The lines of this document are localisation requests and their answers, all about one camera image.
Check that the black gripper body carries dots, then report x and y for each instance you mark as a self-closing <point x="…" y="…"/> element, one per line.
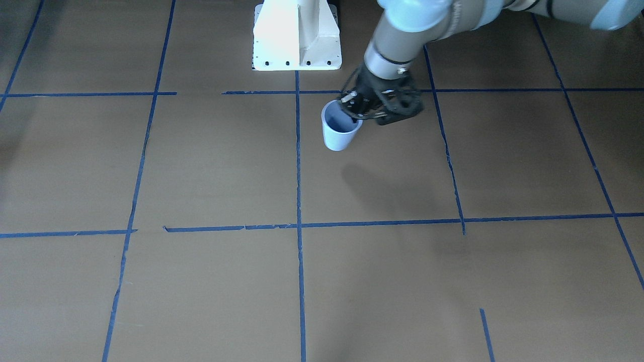
<point x="366" y="88"/>

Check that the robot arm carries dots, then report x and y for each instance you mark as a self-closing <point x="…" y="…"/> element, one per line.
<point x="405" y="27"/>

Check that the white pedestal base plate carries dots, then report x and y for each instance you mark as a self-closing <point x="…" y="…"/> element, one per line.
<point x="296" y="36"/>

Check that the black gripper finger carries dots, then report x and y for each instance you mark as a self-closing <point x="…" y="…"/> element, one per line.
<point x="350" y="105"/>

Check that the blue ribbed cup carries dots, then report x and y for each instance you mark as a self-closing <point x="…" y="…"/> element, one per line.
<point x="338" y="128"/>

